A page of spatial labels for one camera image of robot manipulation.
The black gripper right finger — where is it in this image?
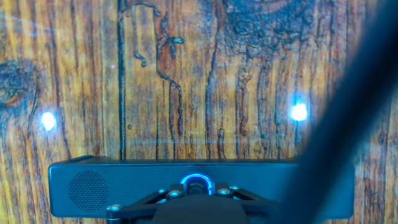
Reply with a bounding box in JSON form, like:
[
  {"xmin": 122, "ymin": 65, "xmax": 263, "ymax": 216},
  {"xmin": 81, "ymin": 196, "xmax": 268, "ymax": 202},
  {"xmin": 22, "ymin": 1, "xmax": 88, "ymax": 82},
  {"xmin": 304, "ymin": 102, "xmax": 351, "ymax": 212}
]
[{"xmin": 213, "ymin": 182, "xmax": 275, "ymax": 224}]

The glossy wood grain mat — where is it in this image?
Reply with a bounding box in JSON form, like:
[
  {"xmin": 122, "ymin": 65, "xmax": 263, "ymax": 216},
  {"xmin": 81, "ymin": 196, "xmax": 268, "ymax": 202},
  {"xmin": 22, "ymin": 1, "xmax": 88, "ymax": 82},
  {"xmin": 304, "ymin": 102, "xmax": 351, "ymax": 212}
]
[{"xmin": 0, "ymin": 0, "xmax": 398, "ymax": 224}]

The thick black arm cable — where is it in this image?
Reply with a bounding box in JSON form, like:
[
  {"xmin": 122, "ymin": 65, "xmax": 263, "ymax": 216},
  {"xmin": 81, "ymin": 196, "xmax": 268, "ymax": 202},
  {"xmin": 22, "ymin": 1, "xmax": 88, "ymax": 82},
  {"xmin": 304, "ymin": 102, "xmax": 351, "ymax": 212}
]
[{"xmin": 269, "ymin": 0, "xmax": 398, "ymax": 224}]

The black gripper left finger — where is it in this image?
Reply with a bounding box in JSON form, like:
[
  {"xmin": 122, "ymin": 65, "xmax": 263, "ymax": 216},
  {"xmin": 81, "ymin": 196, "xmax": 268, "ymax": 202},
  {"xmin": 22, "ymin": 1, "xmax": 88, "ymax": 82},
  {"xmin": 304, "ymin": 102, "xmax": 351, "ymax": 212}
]
[{"xmin": 105, "ymin": 183, "xmax": 188, "ymax": 224}]

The black speaker bar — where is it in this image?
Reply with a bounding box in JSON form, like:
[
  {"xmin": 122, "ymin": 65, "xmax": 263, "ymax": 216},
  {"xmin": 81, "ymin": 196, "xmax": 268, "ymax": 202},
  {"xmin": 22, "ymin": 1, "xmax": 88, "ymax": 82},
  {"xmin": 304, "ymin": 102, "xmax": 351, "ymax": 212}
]
[{"xmin": 47, "ymin": 154, "xmax": 356, "ymax": 220}]

